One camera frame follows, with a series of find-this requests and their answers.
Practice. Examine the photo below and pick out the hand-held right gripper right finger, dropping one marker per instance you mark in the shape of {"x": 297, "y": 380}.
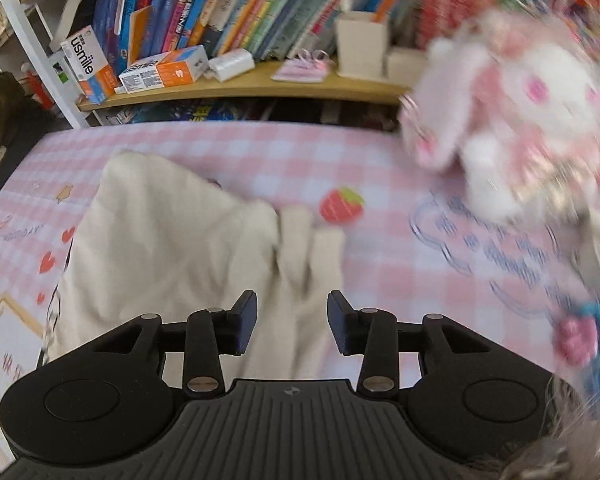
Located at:
{"x": 342, "y": 322}

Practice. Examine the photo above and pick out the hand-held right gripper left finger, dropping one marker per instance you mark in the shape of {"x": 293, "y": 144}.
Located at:
{"x": 245, "y": 320}

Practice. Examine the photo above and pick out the cream t-shirt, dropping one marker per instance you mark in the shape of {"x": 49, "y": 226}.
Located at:
{"x": 170, "y": 240}

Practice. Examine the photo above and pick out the pink checked bed sheet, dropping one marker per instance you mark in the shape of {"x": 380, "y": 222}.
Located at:
{"x": 330, "y": 160}

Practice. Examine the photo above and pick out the wooden shelf board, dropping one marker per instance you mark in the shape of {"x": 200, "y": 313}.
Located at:
{"x": 280, "y": 87}

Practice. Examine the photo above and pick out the white plastic packet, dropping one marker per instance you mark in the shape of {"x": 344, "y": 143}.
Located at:
{"x": 230, "y": 65}

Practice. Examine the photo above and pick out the pink ribbon packet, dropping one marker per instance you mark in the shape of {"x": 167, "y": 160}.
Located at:
{"x": 302, "y": 70}

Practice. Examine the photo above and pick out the flat orange white box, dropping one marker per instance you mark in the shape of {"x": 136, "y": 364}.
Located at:
{"x": 162, "y": 71}

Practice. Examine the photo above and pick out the small white paper box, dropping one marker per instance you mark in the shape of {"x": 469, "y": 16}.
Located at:
{"x": 405, "y": 66}

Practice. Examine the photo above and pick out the pink white plush rabbit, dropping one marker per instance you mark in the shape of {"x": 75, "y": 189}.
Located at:
{"x": 510, "y": 110}

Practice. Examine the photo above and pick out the tall white paper box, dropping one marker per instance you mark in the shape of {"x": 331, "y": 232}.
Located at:
{"x": 362, "y": 42}

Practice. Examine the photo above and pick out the tall orange white box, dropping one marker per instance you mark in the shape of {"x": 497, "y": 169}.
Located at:
{"x": 87, "y": 65}

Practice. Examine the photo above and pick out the row of colourful books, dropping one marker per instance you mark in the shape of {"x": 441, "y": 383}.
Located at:
{"x": 260, "y": 5}

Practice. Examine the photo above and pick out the olive green garment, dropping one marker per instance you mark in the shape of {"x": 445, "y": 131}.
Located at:
{"x": 0, "y": 105}

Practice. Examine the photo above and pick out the white shelf post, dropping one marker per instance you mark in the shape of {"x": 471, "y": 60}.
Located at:
{"x": 30, "y": 45}

